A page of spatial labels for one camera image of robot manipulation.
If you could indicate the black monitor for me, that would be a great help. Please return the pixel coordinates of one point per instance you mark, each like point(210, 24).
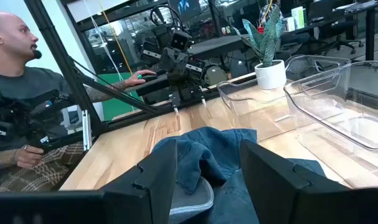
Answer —
point(185, 6)

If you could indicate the black office chair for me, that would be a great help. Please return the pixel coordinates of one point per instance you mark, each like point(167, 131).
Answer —
point(341, 31)

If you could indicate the white green carton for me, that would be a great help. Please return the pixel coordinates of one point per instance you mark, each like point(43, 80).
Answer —
point(297, 18)

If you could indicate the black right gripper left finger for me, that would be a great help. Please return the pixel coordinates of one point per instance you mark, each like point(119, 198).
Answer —
point(145, 193)

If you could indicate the blue denim cap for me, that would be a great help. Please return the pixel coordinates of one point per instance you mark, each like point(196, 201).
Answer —
point(207, 149)
point(235, 199)

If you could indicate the person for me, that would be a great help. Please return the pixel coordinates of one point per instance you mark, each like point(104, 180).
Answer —
point(17, 84)

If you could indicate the clear plastic bin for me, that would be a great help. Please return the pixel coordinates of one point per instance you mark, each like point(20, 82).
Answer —
point(332, 102)
point(254, 102)

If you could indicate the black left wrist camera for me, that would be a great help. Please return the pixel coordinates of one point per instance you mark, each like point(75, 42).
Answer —
point(180, 40)

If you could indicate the grey office desk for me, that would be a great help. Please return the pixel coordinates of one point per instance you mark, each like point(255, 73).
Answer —
point(216, 46)

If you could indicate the olive green bag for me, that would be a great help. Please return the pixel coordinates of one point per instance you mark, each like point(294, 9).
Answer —
point(216, 76)

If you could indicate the silver aluminium bracket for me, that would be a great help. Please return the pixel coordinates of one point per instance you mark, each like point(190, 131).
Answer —
point(86, 130)

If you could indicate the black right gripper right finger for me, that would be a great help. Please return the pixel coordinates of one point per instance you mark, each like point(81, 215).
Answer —
point(269, 186)

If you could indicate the black desk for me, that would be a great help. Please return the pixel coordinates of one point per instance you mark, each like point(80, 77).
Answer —
point(370, 34)

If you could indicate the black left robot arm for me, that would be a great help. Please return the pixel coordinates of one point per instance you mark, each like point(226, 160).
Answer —
point(151, 49)

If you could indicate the green plant in white pot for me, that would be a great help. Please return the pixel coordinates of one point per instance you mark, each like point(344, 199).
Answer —
point(271, 76)

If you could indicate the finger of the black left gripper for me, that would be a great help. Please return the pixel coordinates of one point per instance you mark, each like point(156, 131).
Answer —
point(195, 91)
point(186, 93)

